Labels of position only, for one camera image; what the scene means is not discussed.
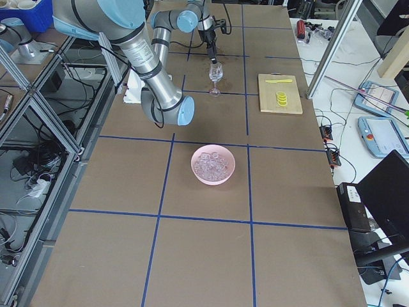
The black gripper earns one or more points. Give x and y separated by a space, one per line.
209 38

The clear wine glass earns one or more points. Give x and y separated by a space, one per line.
215 75

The pile of clear ice cubes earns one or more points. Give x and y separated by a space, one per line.
211 167

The yellow plastic knife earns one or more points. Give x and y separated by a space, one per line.
275 81

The bamboo cutting board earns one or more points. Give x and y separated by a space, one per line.
267 95

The red cylinder object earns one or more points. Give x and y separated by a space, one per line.
300 27

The pink bowl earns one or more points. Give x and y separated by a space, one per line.
219 149

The orange black connector block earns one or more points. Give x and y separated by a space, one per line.
326 133

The blue grey teach pendant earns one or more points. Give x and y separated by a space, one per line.
376 91

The blue plastic crate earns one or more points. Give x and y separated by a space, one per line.
36 19

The wooden plank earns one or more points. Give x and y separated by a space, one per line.
396 59

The black box with label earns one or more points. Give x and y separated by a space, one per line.
354 212

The black monitor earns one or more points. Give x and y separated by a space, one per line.
384 192

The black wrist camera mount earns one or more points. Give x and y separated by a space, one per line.
220 24

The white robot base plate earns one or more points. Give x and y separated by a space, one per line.
132 86

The aluminium frame post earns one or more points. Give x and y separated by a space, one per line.
343 24

